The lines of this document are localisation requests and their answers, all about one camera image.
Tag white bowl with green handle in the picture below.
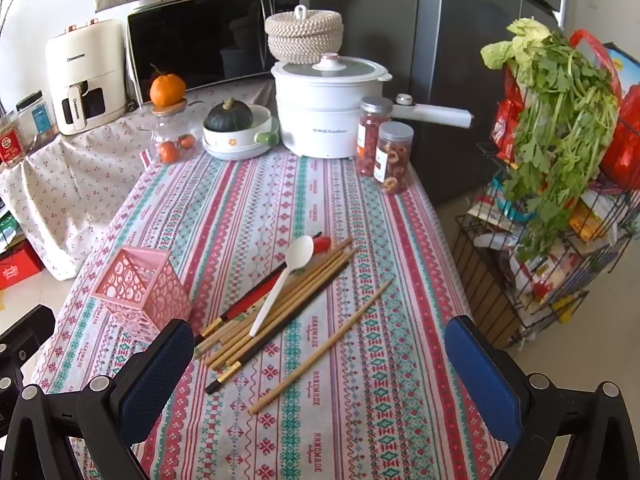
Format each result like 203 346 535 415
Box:
202 105 280 153

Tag brown slatted basket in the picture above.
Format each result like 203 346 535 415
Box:
450 232 526 348

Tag jar of dried fruit rings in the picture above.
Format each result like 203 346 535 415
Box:
376 122 415 196

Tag red snack packets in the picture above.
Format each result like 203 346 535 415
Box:
492 67 526 166

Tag black-lid jar with blue label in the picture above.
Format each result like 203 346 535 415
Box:
16 90 58 147

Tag glass pot lid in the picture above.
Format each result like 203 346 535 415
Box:
272 52 393 82

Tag white plastic spoon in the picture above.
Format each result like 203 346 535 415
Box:
249 235 315 338

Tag large orange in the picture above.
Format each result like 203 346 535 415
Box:
149 64 187 108

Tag microwave oven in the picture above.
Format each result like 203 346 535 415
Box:
125 0 313 103

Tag dark green squash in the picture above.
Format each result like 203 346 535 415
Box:
204 98 255 133

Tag white small-flower cloth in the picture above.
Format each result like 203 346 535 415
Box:
0 80 276 281

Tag red cardboard box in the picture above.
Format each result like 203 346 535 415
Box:
0 247 43 291

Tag black chopstick with gold band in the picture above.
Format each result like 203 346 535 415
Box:
200 231 322 342
205 255 357 394

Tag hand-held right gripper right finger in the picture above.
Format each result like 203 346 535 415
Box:
444 315 640 480

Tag bunch of leafy greens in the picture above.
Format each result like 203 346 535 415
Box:
500 30 623 263

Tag cream air fryer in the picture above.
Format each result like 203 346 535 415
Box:
45 17 132 136

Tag grey refrigerator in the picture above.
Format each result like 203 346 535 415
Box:
327 0 573 206

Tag red plastic bag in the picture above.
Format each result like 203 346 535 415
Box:
567 29 640 191

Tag red plastic spoon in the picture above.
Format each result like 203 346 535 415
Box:
221 237 333 322

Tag white plate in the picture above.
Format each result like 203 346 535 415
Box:
202 137 273 161

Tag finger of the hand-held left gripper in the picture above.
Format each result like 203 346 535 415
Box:
0 305 57 411

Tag pink perforated utensil holder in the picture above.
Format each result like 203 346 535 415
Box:
89 246 193 343

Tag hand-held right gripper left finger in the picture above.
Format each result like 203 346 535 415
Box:
0 319 196 480

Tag pale green cabbage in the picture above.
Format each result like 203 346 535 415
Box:
480 17 556 68

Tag black wire rack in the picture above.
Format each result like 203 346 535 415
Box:
455 125 640 353

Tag striped patterned tablecloth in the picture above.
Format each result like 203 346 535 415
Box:
37 147 508 480

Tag chopstick with patterned end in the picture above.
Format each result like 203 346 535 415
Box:
194 280 281 357

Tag glass jar with red label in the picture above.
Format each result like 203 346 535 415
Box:
0 110 32 168

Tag pile of snack packets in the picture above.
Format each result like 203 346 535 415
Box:
472 180 636 326

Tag glass jar with wooden lid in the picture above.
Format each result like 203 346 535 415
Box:
150 100 198 165

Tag white electric cooking pot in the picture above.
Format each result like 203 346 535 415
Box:
271 62 473 160

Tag woven basket with lid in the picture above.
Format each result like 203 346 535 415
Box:
265 5 345 65

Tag jar of red dried fruit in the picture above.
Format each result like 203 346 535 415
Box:
357 96 394 178

